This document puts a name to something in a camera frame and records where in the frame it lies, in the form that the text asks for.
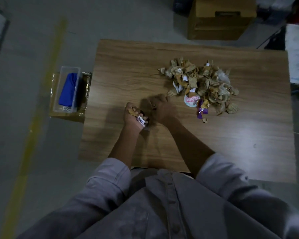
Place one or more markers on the light denim shirt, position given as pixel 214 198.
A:
pixel 164 209

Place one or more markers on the clear plastic box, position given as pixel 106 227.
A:
pixel 64 110

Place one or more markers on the blue cloth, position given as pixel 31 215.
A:
pixel 68 89

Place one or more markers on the person's left forearm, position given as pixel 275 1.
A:
pixel 124 146

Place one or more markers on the person's left hand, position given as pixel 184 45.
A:
pixel 132 120

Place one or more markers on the wooden table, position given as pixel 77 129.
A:
pixel 251 146

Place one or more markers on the black box with white label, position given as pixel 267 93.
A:
pixel 297 54

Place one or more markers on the person's right hand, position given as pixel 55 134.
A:
pixel 164 111

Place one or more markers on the round white foil lid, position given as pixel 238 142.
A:
pixel 191 100

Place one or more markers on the taped brown cardboard box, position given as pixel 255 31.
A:
pixel 86 97

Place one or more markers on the person's right forearm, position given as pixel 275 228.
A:
pixel 189 146

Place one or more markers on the dark blue small box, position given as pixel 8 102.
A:
pixel 182 3

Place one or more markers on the pile of cardboard paper scraps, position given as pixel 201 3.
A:
pixel 209 82

